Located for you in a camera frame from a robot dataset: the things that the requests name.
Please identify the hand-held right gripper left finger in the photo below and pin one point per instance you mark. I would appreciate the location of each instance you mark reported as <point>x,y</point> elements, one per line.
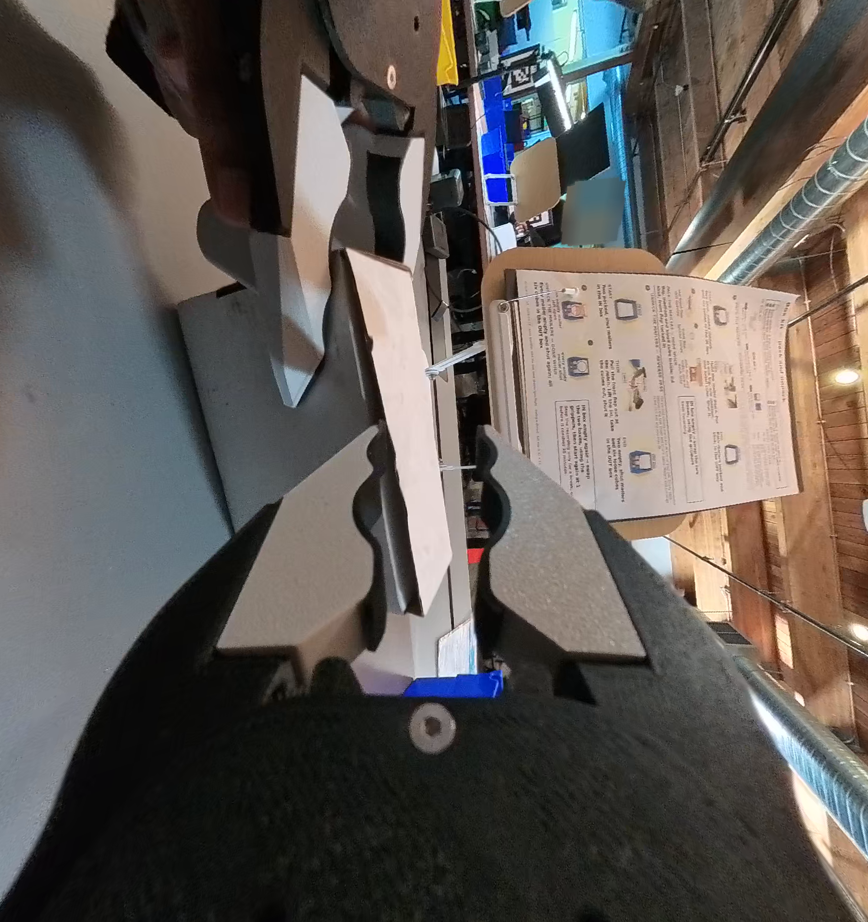
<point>297,569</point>

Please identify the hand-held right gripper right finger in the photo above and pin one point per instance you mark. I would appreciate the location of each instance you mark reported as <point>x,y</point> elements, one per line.
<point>563,569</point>

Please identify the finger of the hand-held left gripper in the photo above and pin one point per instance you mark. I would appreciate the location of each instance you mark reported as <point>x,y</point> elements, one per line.
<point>318,158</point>
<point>408,187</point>

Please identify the white cardboard mailer box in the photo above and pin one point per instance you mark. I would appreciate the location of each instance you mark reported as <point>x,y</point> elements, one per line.
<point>405,396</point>

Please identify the grey desk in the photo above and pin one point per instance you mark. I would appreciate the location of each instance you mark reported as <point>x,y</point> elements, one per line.
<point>81,468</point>

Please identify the person's left hand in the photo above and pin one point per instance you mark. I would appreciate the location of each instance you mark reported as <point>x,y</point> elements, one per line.
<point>217,108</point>

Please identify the yellow plastic bin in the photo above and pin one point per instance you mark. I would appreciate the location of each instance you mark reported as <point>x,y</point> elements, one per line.
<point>445,43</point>

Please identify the white blue paper envelope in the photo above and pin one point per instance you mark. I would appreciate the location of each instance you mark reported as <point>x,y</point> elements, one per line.
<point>457,648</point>

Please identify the black white marker tag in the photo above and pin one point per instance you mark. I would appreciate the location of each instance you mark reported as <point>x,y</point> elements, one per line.
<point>520,72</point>

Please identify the white light bar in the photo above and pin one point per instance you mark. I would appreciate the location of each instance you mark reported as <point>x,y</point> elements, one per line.
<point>555,90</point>

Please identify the black monitor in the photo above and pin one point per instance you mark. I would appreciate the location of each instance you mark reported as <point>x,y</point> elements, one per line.
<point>585,151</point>

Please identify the printed instruction sheet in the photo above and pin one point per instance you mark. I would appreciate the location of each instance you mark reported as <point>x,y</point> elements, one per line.
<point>657,396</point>

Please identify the smooth metal ceiling pipe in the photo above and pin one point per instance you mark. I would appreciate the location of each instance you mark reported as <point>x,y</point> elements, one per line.
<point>736,180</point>

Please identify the round ceiling lamp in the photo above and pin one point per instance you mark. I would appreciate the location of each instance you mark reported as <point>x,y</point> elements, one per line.
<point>846,375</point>

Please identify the silver spiral ventilation duct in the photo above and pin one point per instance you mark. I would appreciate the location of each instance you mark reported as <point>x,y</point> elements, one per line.
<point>823,763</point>
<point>801,194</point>

